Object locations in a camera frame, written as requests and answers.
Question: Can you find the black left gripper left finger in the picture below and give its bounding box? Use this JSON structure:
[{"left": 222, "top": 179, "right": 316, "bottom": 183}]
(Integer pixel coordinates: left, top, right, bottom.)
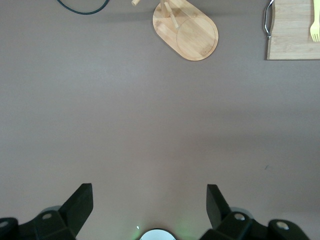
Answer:
[{"left": 0, "top": 183, "right": 94, "bottom": 240}]

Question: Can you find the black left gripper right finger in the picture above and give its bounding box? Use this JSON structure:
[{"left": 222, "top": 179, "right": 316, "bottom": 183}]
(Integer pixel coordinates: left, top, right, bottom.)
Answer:
[{"left": 201, "top": 184, "right": 311, "bottom": 240}]

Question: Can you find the wooden cup rack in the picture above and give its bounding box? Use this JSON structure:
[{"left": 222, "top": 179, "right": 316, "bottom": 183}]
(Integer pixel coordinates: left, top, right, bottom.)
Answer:
[{"left": 131, "top": 0, "right": 220, "bottom": 62}]

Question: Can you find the yellow plastic fork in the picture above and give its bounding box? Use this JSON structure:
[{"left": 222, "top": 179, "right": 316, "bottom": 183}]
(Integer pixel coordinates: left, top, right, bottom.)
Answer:
[{"left": 309, "top": 0, "right": 320, "bottom": 43}]

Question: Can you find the bamboo cutting board metal handle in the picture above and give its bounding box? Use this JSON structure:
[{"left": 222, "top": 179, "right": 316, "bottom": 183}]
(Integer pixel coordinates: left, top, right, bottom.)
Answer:
[{"left": 262, "top": 0, "right": 320, "bottom": 61}]

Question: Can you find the black looped cable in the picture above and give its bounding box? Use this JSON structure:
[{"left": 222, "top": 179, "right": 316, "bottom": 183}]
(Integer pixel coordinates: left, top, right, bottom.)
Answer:
[{"left": 56, "top": 0, "right": 111, "bottom": 15}]

